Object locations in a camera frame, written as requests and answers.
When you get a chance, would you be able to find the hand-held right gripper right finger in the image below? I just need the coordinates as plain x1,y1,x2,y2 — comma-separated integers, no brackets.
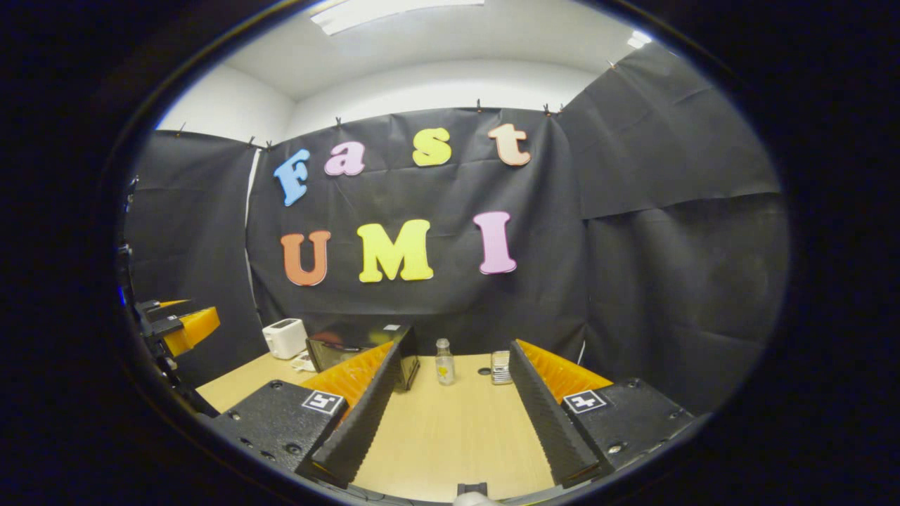
509,339,698,488

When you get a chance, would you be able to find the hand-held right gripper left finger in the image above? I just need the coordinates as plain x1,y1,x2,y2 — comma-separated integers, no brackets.
207,342,401,490

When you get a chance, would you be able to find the black electric oven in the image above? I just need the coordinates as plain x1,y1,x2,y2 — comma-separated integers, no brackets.
306,323,421,392

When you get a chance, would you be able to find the white toaster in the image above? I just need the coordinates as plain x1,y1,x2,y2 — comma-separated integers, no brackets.
262,318,309,360

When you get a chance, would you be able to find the clear bottle with yellow label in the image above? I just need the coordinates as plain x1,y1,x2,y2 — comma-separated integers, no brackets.
435,338,456,386

